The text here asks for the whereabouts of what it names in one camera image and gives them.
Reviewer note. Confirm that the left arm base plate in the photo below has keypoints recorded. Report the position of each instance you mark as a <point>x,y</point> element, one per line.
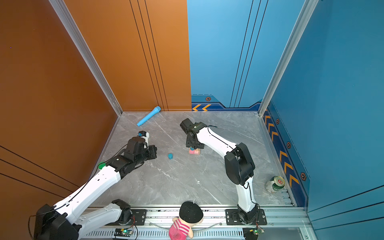
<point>135,217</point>

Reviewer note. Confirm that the aluminium front rail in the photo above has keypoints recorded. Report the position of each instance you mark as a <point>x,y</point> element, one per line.
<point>214,224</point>

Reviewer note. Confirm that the blue toy microphone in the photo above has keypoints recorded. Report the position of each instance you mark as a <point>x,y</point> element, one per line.
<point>155,111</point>

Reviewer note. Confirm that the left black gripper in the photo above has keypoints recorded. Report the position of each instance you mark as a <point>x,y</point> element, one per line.
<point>153,149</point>

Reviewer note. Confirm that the dark pink wood block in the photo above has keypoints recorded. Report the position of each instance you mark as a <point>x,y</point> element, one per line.
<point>193,151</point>

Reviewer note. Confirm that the right small circuit board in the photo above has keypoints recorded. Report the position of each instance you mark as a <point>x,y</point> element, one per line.
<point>257,232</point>

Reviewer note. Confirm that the green beverage can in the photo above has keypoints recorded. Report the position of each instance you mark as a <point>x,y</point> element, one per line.
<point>275,184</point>

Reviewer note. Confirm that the green circuit board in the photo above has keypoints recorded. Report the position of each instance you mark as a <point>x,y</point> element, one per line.
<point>125,233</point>

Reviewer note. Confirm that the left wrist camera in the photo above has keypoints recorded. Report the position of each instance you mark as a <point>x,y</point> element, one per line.
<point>145,135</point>

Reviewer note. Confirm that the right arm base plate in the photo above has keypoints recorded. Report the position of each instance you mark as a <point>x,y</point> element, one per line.
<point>239,217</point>

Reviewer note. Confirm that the doll with black hat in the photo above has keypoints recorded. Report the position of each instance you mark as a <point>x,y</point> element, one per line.
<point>190,214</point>

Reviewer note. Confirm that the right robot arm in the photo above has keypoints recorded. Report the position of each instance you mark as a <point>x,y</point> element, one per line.
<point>238,161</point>

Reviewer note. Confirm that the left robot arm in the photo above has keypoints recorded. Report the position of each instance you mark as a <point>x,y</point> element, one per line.
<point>87,195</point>

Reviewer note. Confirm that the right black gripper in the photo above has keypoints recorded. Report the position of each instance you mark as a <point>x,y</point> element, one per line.
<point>188,144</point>

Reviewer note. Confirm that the green cap white bottle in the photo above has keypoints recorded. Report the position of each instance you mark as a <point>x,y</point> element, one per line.
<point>101,165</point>

